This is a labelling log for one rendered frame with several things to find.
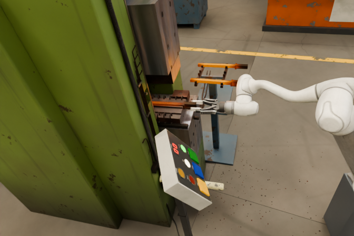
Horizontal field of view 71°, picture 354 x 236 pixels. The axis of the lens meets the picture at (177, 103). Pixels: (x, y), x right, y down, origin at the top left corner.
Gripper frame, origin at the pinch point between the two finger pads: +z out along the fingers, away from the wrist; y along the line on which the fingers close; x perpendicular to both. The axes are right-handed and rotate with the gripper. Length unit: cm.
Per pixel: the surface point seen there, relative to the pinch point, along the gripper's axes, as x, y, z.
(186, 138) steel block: -16.5, -16.0, 5.1
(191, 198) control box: 6, -72, -12
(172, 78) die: 31.4, -12.1, 8.9
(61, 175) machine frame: -23, -54, 86
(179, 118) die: -1.8, -12.1, 8.9
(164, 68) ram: 41.8, -17.5, 10.4
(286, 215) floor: -100, -17, -70
